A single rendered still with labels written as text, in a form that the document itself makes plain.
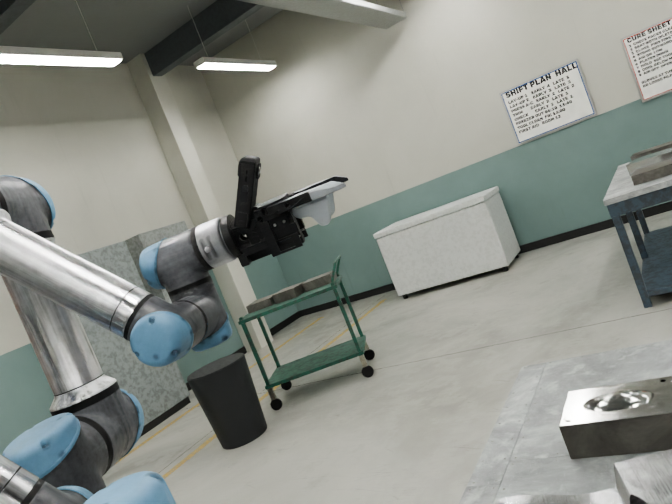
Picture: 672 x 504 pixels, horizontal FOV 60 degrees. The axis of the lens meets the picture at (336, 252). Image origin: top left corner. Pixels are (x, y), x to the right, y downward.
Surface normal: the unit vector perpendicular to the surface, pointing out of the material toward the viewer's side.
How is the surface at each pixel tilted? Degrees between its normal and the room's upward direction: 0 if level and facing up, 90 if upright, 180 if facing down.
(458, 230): 90
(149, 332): 90
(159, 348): 90
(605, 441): 90
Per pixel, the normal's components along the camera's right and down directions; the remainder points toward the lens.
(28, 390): 0.80, -0.28
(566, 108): -0.47, 0.25
